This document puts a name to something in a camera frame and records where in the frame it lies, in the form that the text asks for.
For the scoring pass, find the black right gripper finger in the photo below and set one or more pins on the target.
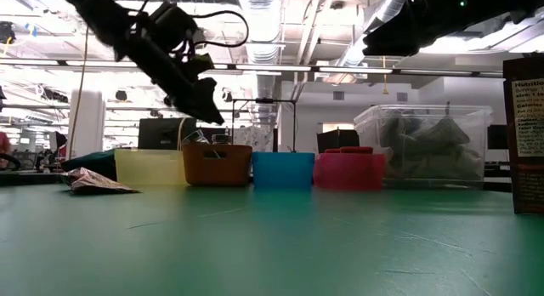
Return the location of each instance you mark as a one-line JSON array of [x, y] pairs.
[[395, 38]]

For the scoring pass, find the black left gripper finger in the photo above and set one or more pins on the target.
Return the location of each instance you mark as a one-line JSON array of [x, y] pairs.
[[197, 98]]

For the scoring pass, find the brown spice packet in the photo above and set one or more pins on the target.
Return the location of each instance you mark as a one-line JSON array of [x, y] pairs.
[[525, 160], [91, 181]]

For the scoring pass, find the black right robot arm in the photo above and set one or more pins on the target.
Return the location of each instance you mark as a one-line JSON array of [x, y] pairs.
[[527, 2]]

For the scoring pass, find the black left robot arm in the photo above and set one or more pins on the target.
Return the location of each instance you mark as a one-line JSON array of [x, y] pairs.
[[98, 11]]

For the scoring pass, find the orange plastic bin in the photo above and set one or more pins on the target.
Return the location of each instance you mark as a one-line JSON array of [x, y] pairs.
[[217, 168]]

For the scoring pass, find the long ceiling light bar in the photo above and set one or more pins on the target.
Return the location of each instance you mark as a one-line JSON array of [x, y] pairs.
[[272, 67]]

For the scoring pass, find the clear plastic storage box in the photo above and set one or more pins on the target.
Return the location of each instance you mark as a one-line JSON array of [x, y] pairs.
[[365, 117]]

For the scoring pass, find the yellow plastic bin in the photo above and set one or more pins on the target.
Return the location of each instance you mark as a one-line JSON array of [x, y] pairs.
[[149, 168]]

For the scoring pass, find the white building column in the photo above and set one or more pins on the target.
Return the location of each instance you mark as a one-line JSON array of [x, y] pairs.
[[87, 126]]

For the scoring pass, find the grey cloths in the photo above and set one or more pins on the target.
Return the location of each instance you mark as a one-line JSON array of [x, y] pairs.
[[442, 138]]

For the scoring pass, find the blue plastic bin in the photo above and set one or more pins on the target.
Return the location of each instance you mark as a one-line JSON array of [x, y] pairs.
[[282, 170]]

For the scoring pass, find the black monitor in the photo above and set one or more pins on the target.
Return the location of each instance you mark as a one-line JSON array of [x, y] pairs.
[[338, 140], [497, 136]]

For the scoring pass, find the dark green cloth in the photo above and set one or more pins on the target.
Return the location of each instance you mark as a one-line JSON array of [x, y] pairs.
[[95, 162]]

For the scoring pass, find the pink plastic bin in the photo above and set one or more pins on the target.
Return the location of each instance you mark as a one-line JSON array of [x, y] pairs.
[[348, 172]]

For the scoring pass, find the green table mat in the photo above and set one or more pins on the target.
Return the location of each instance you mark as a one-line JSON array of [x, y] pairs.
[[255, 245]]

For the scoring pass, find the person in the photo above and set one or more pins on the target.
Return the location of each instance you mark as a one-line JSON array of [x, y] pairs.
[[3, 143]]

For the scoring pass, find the silver ceiling duct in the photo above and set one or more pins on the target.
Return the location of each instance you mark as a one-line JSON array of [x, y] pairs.
[[391, 7], [261, 15]]

